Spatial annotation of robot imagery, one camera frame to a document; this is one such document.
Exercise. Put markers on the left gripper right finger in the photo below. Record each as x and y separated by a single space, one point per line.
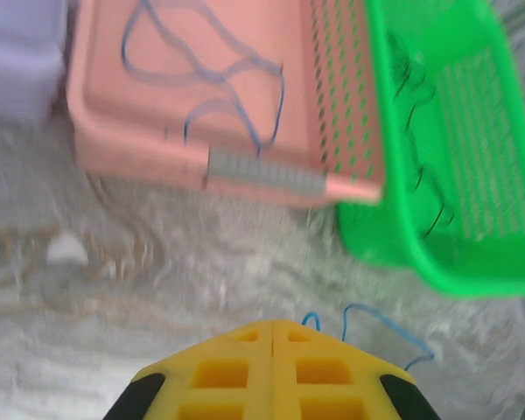
367 394

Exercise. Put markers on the purple plastic basket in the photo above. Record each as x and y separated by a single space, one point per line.
17 57

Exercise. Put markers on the pink plastic basket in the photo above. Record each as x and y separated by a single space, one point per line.
135 131

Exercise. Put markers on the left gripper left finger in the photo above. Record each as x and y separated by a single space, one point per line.
179 394

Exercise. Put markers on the green plastic basket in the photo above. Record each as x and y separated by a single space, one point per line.
420 262

